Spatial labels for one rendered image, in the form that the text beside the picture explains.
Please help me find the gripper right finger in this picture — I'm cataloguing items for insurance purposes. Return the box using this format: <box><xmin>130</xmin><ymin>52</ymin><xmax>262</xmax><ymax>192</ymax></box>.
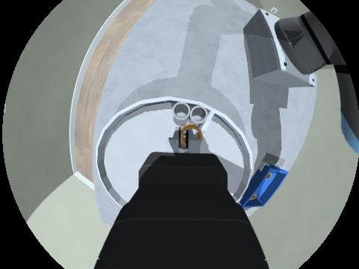
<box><xmin>185</xmin><ymin>129</ymin><xmax>200</xmax><ymax>153</ymax></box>

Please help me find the blue open crate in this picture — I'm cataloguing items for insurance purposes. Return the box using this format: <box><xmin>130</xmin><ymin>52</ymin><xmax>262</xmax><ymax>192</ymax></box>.
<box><xmin>239</xmin><ymin>161</ymin><xmax>288</xmax><ymax>208</ymax></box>

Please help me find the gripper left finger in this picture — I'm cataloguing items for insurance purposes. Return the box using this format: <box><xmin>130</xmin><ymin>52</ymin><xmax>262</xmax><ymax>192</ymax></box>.
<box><xmin>168</xmin><ymin>127</ymin><xmax>181</xmax><ymax>152</ymax></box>

